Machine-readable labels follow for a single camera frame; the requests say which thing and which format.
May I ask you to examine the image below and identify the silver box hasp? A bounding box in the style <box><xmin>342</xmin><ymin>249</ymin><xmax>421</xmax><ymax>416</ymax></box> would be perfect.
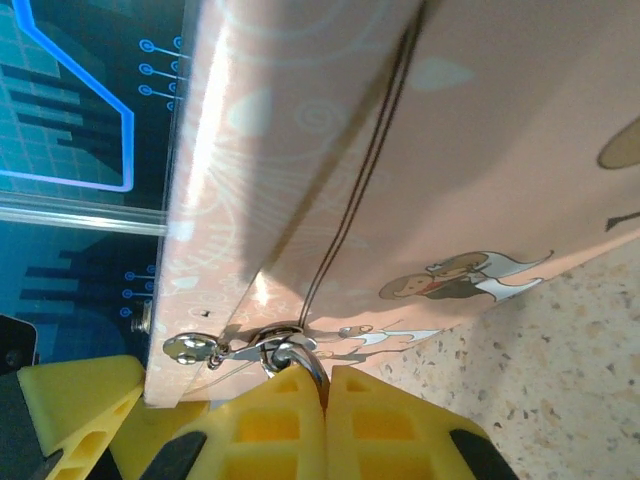
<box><xmin>163</xmin><ymin>322</ymin><xmax>319</xmax><ymax>374</ymax></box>

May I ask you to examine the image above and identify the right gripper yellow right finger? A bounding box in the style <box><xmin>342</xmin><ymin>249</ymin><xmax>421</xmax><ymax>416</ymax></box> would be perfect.
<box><xmin>324</xmin><ymin>364</ymin><xmax>511</xmax><ymax>480</ymax></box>

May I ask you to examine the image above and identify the pink wedding cartoon box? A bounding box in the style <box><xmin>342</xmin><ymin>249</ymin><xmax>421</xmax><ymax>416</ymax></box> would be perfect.
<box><xmin>144</xmin><ymin>0</ymin><xmax>640</xmax><ymax>409</ymax></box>

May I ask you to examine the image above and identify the aluminium frame post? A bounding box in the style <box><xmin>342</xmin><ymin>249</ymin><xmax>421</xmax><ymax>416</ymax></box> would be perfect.
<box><xmin>0</xmin><ymin>192</ymin><xmax>169</xmax><ymax>237</ymax></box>

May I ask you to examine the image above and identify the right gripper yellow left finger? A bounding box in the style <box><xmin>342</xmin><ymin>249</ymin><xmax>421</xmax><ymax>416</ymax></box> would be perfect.
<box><xmin>142</xmin><ymin>364</ymin><xmax>327</xmax><ymax>480</ymax></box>

